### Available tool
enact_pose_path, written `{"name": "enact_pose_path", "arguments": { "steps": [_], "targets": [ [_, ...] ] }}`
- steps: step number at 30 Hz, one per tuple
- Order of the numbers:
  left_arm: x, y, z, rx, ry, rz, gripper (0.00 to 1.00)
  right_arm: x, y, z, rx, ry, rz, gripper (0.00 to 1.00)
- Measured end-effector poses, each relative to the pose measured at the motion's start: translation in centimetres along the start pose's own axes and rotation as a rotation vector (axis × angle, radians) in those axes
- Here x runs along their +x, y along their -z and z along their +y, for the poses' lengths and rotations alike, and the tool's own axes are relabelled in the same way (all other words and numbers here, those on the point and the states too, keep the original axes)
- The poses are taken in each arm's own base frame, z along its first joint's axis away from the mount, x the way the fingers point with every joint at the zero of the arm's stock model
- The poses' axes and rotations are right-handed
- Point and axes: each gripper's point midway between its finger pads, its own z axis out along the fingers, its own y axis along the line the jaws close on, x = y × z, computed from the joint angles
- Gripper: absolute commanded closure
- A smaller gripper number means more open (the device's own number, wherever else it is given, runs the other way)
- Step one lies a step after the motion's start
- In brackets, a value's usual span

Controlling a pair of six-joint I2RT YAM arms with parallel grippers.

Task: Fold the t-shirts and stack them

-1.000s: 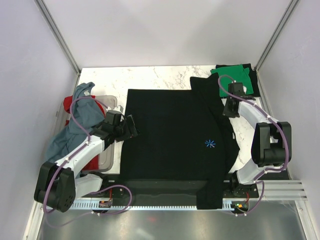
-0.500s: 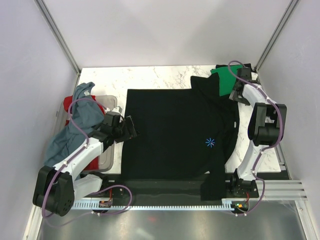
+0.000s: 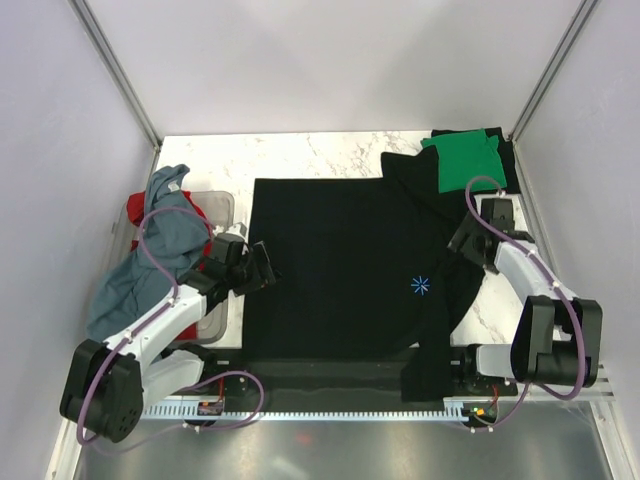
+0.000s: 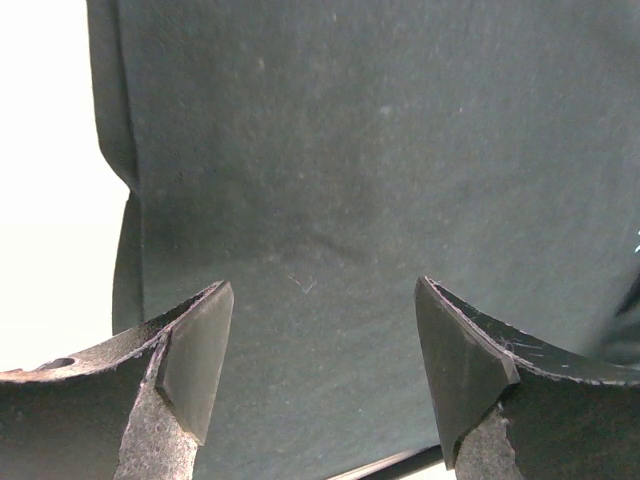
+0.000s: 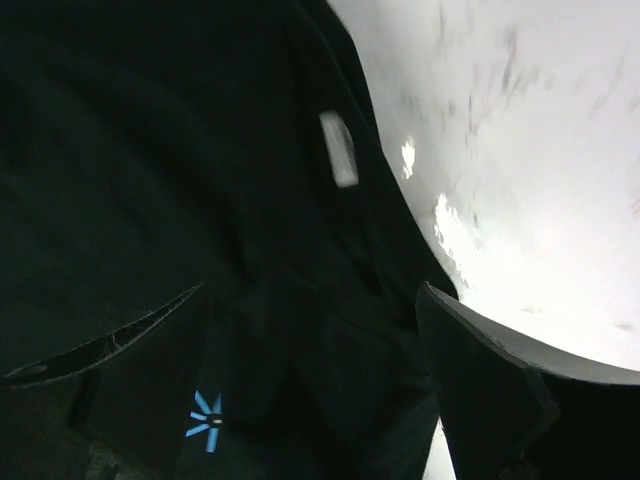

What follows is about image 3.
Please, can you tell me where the red t-shirt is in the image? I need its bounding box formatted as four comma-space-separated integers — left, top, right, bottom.
126, 189, 212, 317

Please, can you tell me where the white slotted cable duct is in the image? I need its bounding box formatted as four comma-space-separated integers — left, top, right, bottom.
141, 396, 469, 422

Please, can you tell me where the right aluminium frame post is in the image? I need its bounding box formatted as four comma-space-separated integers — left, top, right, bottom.
508, 0, 600, 142

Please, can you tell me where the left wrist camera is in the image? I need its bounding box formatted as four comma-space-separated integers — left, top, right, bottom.
209, 222, 248, 266

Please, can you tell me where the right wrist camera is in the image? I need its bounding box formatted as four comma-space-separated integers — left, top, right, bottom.
480, 197, 515, 232

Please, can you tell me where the left aluminium frame post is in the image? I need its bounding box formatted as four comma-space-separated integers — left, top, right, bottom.
68, 0, 162, 152

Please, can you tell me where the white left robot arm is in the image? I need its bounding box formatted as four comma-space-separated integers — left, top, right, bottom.
59, 234, 280, 443

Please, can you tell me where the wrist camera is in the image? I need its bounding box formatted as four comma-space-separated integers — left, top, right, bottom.
480, 197, 515, 232
209, 222, 248, 266

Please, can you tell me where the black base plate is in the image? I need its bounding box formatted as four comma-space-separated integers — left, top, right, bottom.
189, 346, 518, 416

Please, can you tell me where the blue-grey t-shirt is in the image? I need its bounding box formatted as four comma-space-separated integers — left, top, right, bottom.
86, 164, 189, 341

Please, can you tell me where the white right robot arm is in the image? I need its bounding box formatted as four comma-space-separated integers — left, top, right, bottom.
449, 211, 603, 400

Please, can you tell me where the folded green t-shirt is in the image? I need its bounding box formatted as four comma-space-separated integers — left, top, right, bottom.
421, 130, 507, 193

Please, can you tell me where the folded black t-shirt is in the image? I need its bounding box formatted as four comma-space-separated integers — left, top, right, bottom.
430, 127, 520, 194

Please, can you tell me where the black t-shirt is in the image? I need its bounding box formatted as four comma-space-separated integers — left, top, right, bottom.
430, 127, 520, 194
242, 147, 484, 402

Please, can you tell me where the clear plastic bin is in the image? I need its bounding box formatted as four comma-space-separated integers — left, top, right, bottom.
106, 191, 235, 345

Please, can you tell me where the aluminium frame post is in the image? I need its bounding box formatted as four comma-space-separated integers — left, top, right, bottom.
508, 0, 600, 142
68, 0, 162, 152

